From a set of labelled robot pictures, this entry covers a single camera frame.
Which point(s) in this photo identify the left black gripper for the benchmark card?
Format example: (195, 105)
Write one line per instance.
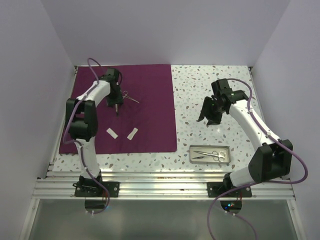
(118, 100)

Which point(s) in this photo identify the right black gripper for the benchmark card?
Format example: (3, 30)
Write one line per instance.
(213, 120)

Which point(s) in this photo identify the steel forceps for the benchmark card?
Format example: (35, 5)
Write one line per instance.
(125, 95)

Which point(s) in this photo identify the steel scissors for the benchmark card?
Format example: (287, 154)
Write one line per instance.
(219, 159)
(221, 154)

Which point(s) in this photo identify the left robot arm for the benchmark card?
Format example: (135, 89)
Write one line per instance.
(81, 123)

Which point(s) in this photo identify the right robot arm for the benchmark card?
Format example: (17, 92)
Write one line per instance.
(272, 158)

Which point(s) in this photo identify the white strip left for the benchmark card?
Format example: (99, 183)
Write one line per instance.
(112, 133)

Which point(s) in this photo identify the white strip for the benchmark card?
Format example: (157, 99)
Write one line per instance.
(132, 134)
(112, 133)

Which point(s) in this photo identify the white strip right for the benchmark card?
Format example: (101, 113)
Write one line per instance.
(132, 134)

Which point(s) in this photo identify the purple cloth mat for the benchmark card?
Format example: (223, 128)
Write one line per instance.
(153, 116)

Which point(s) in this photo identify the metal tray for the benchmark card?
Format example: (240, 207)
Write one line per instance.
(208, 148)

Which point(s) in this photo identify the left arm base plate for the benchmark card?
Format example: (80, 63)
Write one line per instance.
(113, 188)

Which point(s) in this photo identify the aluminium rail frame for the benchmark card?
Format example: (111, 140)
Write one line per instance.
(134, 185)

